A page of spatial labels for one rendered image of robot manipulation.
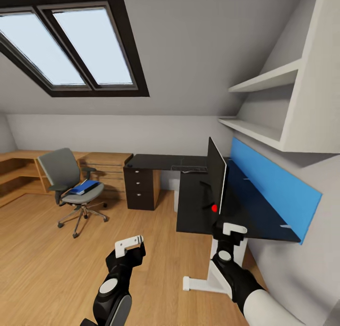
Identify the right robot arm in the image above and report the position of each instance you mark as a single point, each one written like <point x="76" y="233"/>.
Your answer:
<point x="256" y="304"/>

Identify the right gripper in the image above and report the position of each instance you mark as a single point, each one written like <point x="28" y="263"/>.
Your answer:
<point x="234" y="238"/>

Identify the keyboard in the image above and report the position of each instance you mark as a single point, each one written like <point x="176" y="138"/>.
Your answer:
<point x="187" y="169"/>

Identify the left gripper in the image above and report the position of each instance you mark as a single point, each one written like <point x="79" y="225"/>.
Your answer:
<point x="133" y="258"/>

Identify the folder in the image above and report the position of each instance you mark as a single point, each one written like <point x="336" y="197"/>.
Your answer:
<point x="85" y="186"/>

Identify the swivel chair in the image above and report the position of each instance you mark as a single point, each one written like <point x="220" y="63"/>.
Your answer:
<point x="64" y="173"/>

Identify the monitor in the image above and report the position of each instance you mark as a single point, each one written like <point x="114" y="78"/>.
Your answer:
<point x="218" y="173"/>

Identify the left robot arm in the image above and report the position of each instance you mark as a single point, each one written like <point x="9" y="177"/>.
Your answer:
<point x="113" y="301"/>

